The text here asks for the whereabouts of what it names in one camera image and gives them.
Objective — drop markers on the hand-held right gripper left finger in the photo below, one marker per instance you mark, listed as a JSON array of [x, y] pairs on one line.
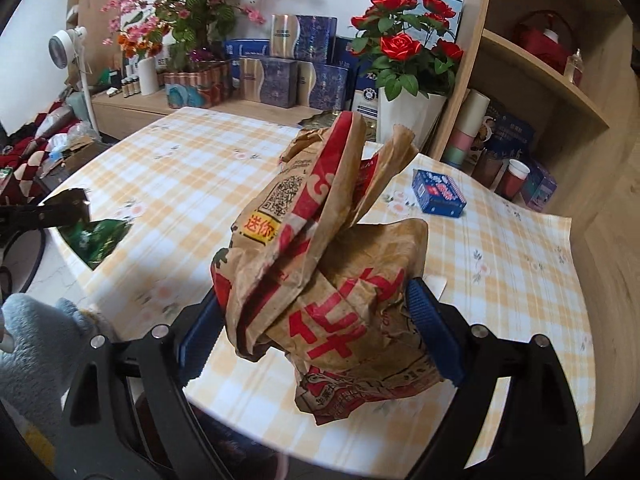
[[200, 340]]

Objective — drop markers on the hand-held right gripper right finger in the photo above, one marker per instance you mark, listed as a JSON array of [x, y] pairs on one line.
[[435, 330]]

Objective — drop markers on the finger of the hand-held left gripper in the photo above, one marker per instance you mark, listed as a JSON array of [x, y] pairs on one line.
[[30, 216]]

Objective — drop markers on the green foil packet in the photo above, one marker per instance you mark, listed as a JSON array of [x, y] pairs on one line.
[[100, 240]]

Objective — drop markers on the brown paper bag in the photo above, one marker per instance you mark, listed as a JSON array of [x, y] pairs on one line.
[[350, 280]]

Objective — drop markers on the small blue patterned box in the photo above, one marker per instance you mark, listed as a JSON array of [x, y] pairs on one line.
[[439, 192]]

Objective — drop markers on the red white checked bag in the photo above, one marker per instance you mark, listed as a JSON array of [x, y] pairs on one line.
[[25, 160]]

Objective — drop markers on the cardboard box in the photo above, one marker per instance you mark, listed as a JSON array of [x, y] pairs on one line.
[[75, 155]]

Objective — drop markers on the person's left leg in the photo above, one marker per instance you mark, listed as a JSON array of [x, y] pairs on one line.
[[35, 340]]

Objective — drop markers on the wooden sideboard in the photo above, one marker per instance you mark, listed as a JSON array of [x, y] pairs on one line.
[[135, 112]]

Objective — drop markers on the plaid floral tablecloth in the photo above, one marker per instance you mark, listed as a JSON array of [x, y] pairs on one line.
[[200, 185]]

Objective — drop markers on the pack of amber vials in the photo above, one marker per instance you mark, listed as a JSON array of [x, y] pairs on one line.
[[131, 86]]

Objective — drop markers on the red white paper cup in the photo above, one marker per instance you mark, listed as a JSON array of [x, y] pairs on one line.
[[512, 180]]

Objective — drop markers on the white fan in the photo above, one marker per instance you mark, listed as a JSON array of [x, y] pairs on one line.
[[67, 45]]

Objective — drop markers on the small light blue box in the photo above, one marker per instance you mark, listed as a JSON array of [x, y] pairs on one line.
[[540, 185]]

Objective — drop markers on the white ribbed vase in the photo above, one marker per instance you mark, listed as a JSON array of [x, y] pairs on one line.
[[148, 76]]

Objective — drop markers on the teal shell ornament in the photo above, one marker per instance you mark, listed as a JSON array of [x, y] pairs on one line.
[[182, 96]]

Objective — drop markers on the stack of paper cups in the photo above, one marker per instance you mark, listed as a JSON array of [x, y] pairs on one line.
[[467, 130]]

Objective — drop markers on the orange flower bouquet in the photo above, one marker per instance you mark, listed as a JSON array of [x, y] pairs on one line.
[[140, 42]]

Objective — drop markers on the dark blue printed box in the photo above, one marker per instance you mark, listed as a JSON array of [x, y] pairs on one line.
[[507, 135]]

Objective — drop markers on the white flower pot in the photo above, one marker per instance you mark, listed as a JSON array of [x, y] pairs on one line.
[[407, 115]]

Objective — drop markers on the copper ribbed planter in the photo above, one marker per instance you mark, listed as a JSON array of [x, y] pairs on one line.
[[205, 80]]

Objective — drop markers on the gold tray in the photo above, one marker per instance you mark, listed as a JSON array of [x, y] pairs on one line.
[[322, 120]]

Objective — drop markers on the large blue emblem box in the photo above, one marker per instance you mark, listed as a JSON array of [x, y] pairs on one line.
[[365, 92]]

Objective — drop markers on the wooden shelf unit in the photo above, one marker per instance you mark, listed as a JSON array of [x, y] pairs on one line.
[[575, 125]]

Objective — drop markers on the pink blossom plant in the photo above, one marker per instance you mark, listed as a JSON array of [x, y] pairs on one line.
[[190, 5]]

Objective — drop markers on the gold and blue box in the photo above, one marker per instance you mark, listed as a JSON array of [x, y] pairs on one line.
[[267, 82], [302, 37], [322, 85]]

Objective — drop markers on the flat blue box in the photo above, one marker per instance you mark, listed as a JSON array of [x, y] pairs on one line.
[[247, 50]]

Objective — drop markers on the red rose plant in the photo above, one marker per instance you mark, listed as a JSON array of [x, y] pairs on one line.
[[405, 45]]

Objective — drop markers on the small glass bottle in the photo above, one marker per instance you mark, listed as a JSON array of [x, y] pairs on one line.
[[574, 67]]

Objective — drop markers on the red teapot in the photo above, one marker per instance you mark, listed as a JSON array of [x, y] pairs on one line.
[[545, 42]]

